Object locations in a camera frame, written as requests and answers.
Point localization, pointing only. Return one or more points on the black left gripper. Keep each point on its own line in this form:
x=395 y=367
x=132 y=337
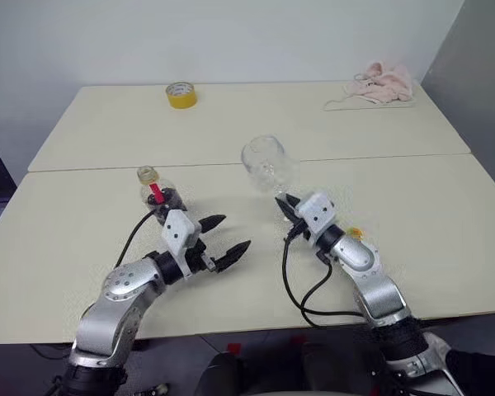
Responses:
x=196 y=260

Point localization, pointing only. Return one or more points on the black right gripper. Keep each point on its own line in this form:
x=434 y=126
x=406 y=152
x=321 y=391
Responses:
x=302 y=229

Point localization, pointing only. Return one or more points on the clear wine glass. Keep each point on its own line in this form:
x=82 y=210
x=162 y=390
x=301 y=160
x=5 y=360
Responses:
x=268 y=165

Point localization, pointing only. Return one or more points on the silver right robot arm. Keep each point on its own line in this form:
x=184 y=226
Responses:
x=375 y=284

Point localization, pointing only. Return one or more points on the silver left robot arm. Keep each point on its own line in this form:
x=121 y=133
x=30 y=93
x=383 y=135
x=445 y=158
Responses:
x=115 y=301

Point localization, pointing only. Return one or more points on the yellow tag on right arm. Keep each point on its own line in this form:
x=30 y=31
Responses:
x=356 y=233

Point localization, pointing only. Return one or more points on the small bottle with red label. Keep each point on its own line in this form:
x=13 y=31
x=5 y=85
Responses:
x=165 y=198

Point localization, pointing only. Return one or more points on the small red object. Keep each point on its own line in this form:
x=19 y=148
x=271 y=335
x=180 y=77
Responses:
x=234 y=347

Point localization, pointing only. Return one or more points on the pink cloth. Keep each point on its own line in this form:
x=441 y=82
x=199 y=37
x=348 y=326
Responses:
x=389 y=84
x=354 y=108

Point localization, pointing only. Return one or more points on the dark rounded shape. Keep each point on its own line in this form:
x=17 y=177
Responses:
x=224 y=375

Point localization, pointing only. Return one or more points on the yellow tape roll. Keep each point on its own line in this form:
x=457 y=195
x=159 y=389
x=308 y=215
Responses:
x=181 y=98

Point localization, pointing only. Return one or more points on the grey partition panel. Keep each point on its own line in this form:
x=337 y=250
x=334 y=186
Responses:
x=470 y=62

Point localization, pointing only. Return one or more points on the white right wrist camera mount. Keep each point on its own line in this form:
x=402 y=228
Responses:
x=318 y=210

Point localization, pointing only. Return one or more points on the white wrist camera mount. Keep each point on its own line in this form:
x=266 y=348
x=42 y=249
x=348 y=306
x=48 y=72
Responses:
x=179 y=231
x=318 y=210

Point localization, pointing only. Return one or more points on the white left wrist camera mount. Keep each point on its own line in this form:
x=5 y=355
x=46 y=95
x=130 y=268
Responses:
x=179 y=231

